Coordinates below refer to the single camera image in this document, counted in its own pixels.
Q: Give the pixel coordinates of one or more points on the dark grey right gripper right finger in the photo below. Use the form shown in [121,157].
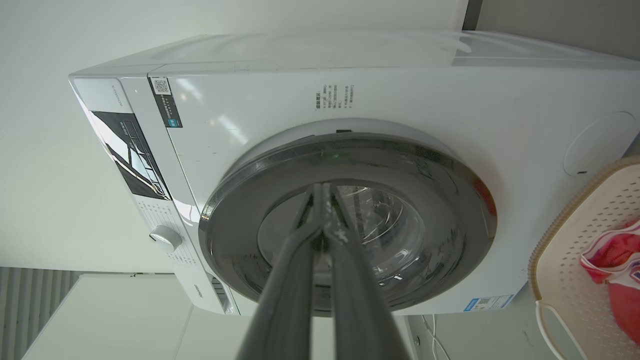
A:
[360,310]

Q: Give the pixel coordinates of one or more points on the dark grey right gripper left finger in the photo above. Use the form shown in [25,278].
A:
[280,300]

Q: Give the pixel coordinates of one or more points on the beige perforated laundry basket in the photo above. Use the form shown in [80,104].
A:
[565,280]

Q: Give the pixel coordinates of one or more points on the dark round washing machine door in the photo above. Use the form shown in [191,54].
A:
[440,220]

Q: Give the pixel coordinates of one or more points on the silver washing machine dial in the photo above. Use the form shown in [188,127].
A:
[165,238]

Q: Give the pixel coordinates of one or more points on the white cabinet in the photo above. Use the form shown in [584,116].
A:
[120,320]

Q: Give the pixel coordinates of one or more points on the white front-load washing machine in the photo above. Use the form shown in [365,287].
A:
[380,100]

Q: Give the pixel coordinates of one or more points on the red and white garment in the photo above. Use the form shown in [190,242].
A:
[620,270]

